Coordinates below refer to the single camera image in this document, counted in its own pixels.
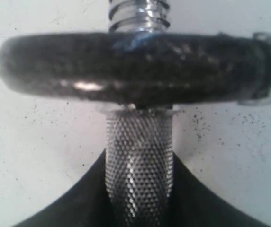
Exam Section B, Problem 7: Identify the chrome threaded dumbbell bar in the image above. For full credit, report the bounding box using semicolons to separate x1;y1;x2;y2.
105;0;174;227

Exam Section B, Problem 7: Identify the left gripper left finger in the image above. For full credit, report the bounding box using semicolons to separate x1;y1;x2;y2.
15;151;117;227

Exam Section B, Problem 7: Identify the black plate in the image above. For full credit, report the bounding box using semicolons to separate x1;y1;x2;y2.
0;33;271;107

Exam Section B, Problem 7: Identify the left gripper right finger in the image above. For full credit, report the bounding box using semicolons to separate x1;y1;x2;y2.
168;156;265;227

